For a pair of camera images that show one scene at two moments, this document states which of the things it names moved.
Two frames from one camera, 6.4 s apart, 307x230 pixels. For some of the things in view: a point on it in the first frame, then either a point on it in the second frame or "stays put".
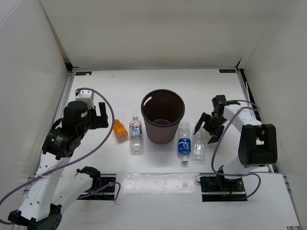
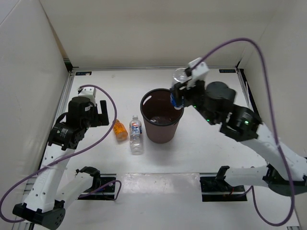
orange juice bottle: [120, 131] stays put
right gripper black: [204, 118] → [198, 84]
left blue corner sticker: [83, 73] stays put
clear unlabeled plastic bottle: [199, 143] → [161, 120]
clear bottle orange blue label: [135, 135] stays put
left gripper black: [101, 120] stays put
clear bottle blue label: [184, 140] → [180, 75]
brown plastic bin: [162, 109] stays put
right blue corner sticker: [227, 71] stays put
